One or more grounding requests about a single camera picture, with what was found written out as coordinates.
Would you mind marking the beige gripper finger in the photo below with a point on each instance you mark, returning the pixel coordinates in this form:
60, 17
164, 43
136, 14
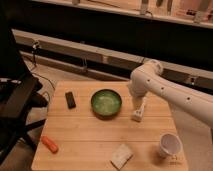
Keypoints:
137, 102

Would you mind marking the green ceramic bowl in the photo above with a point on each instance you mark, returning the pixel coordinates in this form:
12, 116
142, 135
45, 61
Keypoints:
106, 102

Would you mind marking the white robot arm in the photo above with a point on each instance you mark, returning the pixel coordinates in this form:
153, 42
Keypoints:
147, 77

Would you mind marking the white tube bottle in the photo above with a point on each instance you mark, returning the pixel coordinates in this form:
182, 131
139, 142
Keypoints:
137, 114

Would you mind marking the white paper cup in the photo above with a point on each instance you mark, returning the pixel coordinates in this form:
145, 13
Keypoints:
169, 145

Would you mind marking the beige sponge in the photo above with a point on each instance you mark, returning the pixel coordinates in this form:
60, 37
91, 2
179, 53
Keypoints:
120, 156

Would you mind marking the black rectangular block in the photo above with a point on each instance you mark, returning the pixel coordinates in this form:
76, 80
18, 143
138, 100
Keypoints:
70, 100

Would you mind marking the orange carrot toy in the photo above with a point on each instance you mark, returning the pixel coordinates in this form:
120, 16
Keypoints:
49, 144

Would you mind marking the black office chair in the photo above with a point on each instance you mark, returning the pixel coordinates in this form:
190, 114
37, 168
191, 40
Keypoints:
18, 95

